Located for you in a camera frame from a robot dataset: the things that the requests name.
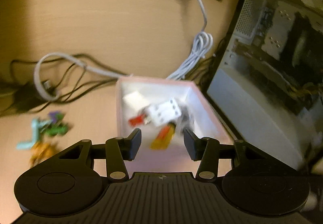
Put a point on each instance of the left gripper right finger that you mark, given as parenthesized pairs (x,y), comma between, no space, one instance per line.
(205,150)

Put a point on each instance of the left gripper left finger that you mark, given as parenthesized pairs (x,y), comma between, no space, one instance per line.
(118,150)

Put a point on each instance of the red small block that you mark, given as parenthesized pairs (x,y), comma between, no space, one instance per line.
(137,120)

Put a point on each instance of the yellow liquid bottle black cap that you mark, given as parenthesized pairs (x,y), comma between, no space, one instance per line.
(164,137)

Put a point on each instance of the white dotted cube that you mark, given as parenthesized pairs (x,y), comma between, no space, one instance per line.
(163,113)

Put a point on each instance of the green purple toy car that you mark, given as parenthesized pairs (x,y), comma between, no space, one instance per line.
(55,125)

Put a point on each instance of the orange toy figure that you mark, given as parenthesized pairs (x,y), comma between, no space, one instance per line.
(41,151)

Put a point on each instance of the black tube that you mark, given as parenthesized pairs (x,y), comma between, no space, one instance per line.
(185,121)

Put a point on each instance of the white power adapter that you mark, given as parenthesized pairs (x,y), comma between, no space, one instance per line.
(135,100)

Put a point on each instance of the pink open cardboard box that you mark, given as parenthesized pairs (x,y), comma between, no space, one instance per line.
(175,158)

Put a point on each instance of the glass-sided computer case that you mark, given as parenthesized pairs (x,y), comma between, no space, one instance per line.
(266,79)

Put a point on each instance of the black power brick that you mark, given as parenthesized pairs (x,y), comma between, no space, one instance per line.
(27,98)

